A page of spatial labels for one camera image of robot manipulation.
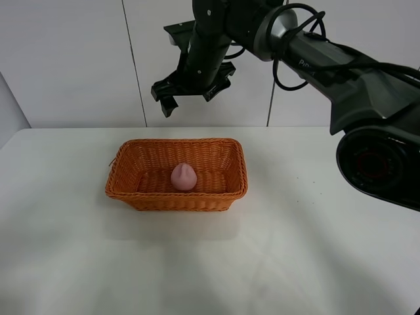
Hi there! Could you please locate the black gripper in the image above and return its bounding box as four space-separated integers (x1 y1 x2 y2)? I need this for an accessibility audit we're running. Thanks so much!
151 20 236 117

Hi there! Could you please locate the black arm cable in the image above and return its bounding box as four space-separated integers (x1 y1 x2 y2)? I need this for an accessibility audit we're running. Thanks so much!
226 3 420 91

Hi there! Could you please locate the orange woven plastic basket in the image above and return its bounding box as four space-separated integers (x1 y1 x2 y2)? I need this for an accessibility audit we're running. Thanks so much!
105 138 247 212

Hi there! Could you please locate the pink peach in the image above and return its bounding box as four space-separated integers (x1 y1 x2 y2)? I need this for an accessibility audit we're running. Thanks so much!
171 163 198 191

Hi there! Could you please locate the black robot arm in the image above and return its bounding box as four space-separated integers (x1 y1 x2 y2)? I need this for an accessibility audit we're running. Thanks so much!
151 1 419 210

